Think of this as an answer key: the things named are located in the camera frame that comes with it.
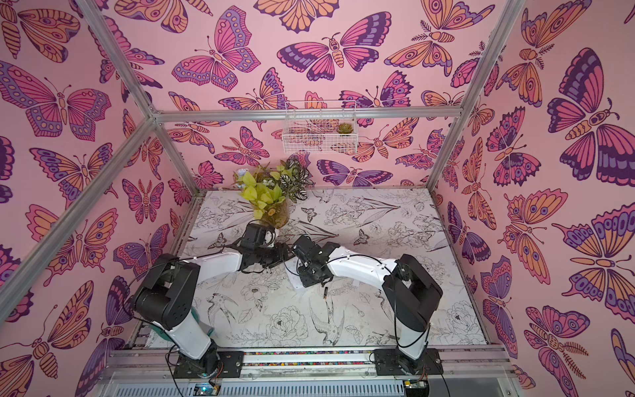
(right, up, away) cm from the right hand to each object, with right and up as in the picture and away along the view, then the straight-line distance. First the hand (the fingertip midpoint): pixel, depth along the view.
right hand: (309, 275), depth 87 cm
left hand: (-6, +6, +6) cm, 10 cm away
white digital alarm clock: (-6, 0, +3) cm, 7 cm away
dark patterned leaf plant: (-6, +34, +7) cm, 35 cm away
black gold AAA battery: (+6, -6, +2) cm, 9 cm away
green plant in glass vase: (-17, +31, +3) cm, 35 cm away
